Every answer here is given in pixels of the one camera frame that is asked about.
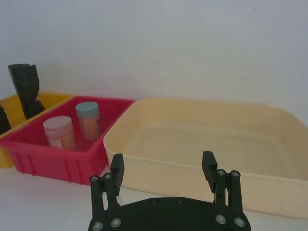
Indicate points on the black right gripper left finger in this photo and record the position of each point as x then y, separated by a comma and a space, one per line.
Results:
116, 173

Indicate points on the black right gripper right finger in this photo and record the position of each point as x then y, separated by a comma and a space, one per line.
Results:
209, 168

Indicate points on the cream plastic bin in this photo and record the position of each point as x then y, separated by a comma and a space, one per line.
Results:
168, 134

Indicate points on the toothpick jar with blue lid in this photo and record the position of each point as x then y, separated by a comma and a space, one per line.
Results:
89, 122

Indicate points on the toothpick jar with pink lid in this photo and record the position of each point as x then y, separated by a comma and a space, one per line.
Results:
60, 134

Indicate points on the red plastic bin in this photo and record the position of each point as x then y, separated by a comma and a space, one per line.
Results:
48, 166

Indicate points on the black rolled bag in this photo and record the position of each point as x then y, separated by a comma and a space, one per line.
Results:
3, 120
27, 93

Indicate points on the yellow plastic bin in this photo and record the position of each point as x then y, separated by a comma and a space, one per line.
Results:
15, 106

